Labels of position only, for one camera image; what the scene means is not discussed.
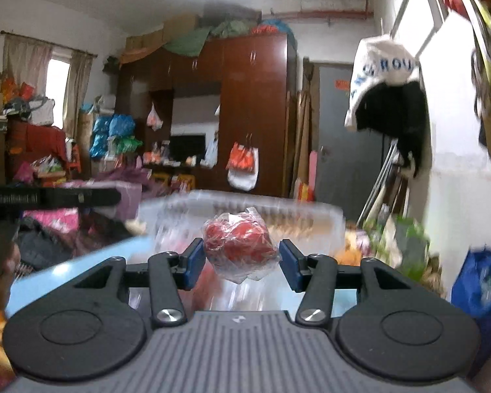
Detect pink floral blanket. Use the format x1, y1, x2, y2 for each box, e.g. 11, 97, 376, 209
24, 209, 80, 233

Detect beige window curtain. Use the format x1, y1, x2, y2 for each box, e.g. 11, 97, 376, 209
1, 31, 95, 138

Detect white tote bag blue letters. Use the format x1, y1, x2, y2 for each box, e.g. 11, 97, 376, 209
344, 34, 419, 131

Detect black television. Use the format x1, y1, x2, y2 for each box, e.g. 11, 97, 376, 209
169, 134, 207, 162

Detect green potted plant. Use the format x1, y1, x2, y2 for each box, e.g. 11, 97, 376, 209
364, 215, 430, 281

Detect person's left hand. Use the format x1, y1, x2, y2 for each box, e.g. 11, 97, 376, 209
0, 241, 21, 311

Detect blue plastic bags pile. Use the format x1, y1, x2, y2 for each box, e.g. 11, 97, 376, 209
89, 115, 142, 160

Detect orange white hanging bag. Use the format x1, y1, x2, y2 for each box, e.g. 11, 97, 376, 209
226, 143, 259, 192

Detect grey door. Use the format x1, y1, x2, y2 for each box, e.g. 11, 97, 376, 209
315, 64, 390, 222

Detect red item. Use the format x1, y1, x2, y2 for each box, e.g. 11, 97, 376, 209
203, 207, 280, 284

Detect dark red wooden wardrobe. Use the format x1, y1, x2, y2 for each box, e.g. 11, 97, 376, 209
115, 33, 297, 197

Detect blue shopping bag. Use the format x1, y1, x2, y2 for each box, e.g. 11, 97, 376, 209
450, 248, 491, 319

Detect black hanging garment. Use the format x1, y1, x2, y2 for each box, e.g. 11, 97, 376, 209
355, 81, 427, 178

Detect white plastic laundry basket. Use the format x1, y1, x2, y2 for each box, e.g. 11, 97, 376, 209
138, 190, 345, 255

